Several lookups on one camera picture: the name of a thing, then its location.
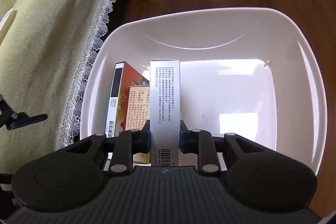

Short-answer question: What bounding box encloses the white blue medicine box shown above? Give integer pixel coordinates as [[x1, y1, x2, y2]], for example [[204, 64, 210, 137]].
[[150, 59, 181, 167]]

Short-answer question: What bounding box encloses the orange red box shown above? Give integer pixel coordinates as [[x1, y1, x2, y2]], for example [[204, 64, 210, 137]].
[[105, 61, 149, 138]]

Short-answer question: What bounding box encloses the green sofa cover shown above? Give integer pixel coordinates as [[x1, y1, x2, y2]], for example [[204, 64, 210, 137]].
[[1, 0, 116, 174]]

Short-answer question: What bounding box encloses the white plastic storage bin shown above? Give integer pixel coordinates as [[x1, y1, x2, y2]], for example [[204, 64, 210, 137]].
[[80, 7, 327, 171]]

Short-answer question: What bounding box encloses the white plastic bin lid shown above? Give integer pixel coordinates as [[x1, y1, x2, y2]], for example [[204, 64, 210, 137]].
[[0, 9, 17, 44]]

